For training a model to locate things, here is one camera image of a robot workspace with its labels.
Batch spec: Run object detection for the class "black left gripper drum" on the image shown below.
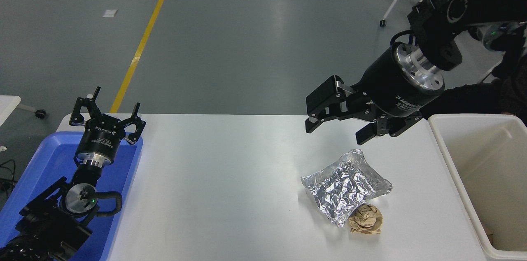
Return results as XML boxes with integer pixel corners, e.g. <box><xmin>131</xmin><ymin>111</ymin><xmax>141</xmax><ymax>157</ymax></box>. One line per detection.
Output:
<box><xmin>77</xmin><ymin>114</ymin><xmax>129</xmax><ymax>159</ymax></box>

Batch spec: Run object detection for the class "black floor cable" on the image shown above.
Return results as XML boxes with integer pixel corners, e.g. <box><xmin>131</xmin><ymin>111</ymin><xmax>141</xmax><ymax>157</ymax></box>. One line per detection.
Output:
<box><xmin>0</xmin><ymin>158</ymin><xmax>17</xmax><ymax>196</ymax></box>

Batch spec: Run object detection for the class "crumpled tan paper ball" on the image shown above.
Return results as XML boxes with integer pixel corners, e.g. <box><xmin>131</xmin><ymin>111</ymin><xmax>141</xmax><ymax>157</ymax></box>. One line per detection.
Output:
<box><xmin>349</xmin><ymin>204</ymin><xmax>383</xmax><ymax>235</ymax></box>

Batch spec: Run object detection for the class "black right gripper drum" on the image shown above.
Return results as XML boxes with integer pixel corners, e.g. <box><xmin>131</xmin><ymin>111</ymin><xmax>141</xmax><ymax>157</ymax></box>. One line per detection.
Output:
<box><xmin>352</xmin><ymin>46</ymin><xmax>432</xmax><ymax>121</ymax></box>

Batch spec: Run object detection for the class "silver foil tray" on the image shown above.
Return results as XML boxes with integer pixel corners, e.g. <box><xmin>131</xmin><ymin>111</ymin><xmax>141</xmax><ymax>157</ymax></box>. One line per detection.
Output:
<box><xmin>301</xmin><ymin>149</ymin><xmax>393</xmax><ymax>227</ymax></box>

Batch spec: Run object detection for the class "blue plastic tray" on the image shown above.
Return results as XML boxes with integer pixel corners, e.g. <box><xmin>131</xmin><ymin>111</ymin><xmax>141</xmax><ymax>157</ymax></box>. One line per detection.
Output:
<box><xmin>0</xmin><ymin>131</ymin><xmax>144</xmax><ymax>261</ymax></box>

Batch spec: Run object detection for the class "white side table with caster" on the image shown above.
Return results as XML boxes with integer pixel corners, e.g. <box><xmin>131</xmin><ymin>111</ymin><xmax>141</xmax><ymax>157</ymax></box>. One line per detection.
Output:
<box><xmin>0</xmin><ymin>96</ymin><xmax>47</xmax><ymax>128</ymax></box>

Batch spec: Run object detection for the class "large pale plastic bin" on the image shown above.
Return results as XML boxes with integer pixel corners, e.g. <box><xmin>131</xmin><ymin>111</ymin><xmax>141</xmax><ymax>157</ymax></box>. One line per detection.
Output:
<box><xmin>428</xmin><ymin>114</ymin><xmax>527</xmax><ymax>261</ymax></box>

